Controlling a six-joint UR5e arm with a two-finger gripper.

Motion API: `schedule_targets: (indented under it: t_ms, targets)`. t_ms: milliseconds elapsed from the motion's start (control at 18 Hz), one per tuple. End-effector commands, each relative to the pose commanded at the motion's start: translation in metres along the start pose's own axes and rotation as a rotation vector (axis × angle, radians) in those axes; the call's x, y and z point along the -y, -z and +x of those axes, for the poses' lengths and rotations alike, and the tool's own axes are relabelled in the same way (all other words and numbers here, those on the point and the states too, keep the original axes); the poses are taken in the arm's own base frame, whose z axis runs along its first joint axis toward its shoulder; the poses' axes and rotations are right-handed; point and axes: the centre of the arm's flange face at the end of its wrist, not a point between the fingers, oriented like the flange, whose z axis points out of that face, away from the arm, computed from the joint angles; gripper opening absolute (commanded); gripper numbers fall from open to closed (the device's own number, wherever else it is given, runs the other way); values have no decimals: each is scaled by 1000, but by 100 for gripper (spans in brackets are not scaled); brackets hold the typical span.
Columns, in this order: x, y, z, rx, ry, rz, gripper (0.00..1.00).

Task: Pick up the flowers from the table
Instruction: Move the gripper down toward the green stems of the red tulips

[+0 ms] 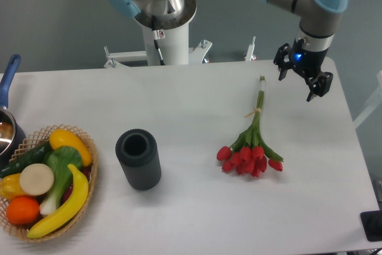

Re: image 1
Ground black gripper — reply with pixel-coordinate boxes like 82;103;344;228
273;39;333;102

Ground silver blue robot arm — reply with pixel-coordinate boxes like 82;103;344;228
108;0;349;97

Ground clamp screw right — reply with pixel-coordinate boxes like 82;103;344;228
244;36;257;62

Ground red tulip bouquet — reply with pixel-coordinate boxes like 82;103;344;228
216;76;284;177

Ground black device at table edge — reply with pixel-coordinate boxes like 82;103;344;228
360;210;381;242

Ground dark grey ribbed vase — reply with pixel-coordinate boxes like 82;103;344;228
115;128;162;191

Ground yellow banana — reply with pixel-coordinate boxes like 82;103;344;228
27;164;89;239

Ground yellow lemon squash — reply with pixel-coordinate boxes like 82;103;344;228
49;129;93;167

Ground green bok choy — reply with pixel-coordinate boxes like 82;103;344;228
39;146;82;217

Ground green cucumber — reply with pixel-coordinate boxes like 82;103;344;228
1;142;53;179

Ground beige round mushroom cap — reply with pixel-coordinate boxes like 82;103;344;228
19;164;54;196

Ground orange fruit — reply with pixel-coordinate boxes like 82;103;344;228
6;196;39;225

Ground yellow bell pepper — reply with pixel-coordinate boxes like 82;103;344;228
1;173;27;201

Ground woven wicker basket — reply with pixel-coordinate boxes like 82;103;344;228
1;124;98;242

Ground white frame at right edge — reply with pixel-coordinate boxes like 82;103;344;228
353;71;381;129

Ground white clamp bracket middle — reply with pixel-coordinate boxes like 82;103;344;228
189;39;212;64

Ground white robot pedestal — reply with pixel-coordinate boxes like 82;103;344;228
135;0;197;66

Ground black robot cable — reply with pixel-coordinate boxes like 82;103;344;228
150;15;166;66

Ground white mounting bracket left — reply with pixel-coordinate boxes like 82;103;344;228
104;46;147;68

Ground blue handled saucepan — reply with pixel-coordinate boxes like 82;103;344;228
1;54;26;169

